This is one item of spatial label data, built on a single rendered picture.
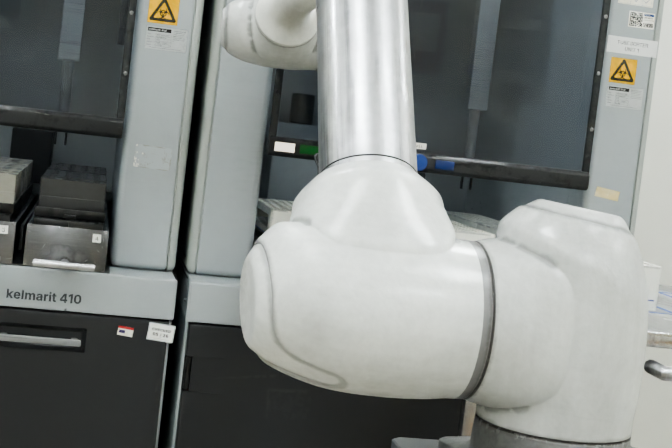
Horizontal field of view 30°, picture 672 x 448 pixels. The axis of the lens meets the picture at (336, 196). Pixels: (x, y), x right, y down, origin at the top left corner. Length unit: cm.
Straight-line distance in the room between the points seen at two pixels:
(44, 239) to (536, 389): 115
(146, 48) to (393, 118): 103
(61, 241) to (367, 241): 107
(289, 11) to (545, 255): 84
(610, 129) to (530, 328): 128
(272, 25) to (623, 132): 78
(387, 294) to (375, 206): 9
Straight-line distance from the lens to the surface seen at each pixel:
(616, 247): 121
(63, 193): 222
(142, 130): 223
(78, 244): 215
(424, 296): 114
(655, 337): 160
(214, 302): 217
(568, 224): 120
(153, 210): 223
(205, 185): 224
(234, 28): 198
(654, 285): 182
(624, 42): 243
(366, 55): 129
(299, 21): 193
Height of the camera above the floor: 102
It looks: 3 degrees down
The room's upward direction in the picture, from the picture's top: 7 degrees clockwise
